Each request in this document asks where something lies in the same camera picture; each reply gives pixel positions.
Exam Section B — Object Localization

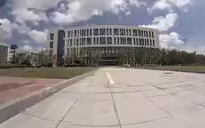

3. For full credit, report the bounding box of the row of trees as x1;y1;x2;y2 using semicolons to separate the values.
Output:
8;44;58;68
118;47;205;67

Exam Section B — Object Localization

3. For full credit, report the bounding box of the grey stone kerb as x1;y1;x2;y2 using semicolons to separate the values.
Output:
0;69;98;128

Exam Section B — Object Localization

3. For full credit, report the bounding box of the grass field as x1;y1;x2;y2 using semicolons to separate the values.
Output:
0;66;96;80

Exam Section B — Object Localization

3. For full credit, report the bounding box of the pale slab paved plaza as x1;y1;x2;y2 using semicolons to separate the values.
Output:
0;67;205;128

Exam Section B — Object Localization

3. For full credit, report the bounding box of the curved white building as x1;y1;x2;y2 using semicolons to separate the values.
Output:
47;23;161;67

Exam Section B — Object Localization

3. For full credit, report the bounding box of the grass strip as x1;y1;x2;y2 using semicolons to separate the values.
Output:
149;65;205;73

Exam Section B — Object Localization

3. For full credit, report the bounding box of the reddish brick path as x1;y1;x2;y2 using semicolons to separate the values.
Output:
0;77;66;109

